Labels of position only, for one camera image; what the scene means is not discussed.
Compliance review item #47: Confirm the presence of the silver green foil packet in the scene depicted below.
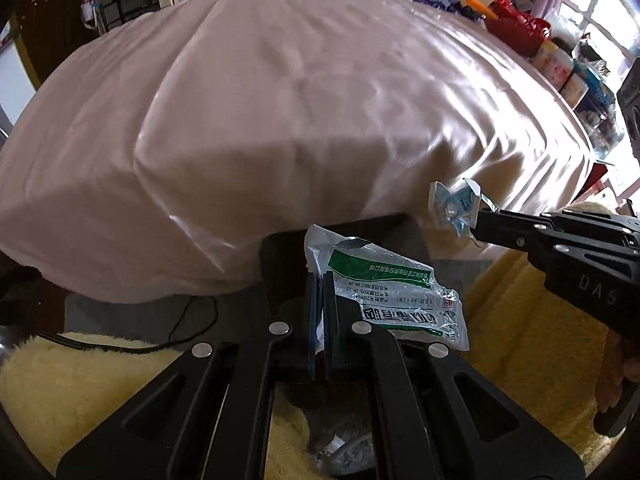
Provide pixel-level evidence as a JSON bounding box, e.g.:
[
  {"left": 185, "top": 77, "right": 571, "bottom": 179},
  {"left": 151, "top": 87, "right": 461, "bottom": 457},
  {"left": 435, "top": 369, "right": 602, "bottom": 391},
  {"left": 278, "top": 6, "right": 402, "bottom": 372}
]
[{"left": 305, "top": 224, "right": 470, "bottom": 351}]

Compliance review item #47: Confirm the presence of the right hand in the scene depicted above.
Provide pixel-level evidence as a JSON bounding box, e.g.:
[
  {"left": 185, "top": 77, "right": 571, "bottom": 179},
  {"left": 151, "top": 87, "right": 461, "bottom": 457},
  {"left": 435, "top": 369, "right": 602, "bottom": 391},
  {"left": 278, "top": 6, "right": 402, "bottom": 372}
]
[{"left": 594, "top": 330, "right": 636, "bottom": 413}]

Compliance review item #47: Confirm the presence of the blue cookie tin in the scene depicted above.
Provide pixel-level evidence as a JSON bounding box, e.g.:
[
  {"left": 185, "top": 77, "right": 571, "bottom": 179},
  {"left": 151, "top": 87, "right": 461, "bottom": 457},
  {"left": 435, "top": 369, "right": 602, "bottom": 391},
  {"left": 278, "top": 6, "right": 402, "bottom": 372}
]
[{"left": 574, "top": 61, "right": 615, "bottom": 128}]

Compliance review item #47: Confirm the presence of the white yellow bottle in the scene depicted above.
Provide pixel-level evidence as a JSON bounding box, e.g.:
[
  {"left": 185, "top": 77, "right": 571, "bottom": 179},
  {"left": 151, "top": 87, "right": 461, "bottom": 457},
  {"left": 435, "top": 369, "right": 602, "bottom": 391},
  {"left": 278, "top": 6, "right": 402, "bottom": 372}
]
[{"left": 532, "top": 39, "right": 561, "bottom": 74}]

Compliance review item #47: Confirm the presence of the red plastic basket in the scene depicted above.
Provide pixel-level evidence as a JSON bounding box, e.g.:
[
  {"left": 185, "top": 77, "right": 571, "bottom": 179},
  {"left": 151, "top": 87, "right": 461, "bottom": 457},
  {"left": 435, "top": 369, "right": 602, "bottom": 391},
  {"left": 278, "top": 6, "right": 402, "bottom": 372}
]
[{"left": 486, "top": 0, "right": 551, "bottom": 58}]

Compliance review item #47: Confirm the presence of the pink satin tablecloth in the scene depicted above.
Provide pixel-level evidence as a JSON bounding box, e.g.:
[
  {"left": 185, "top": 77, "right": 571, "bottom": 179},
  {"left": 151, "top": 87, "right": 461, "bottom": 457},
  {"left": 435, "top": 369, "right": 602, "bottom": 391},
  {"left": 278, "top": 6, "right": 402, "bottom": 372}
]
[{"left": 1, "top": 0, "right": 593, "bottom": 304}]

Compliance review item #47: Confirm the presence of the black cable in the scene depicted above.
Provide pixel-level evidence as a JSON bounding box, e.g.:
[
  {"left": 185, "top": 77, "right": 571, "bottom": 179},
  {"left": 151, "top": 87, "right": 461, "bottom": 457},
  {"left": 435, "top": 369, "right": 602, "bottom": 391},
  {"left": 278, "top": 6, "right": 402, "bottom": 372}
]
[{"left": 37, "top": 294, "right": 220, "bottom": 356}]

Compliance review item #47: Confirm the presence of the orange handle stick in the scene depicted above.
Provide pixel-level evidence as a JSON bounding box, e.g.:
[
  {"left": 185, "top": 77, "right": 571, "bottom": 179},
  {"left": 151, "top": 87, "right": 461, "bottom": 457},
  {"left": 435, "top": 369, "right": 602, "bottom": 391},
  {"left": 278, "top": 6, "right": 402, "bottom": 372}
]
[{"left": 464, "top": 0, "right": 499, "bottom": 21}]

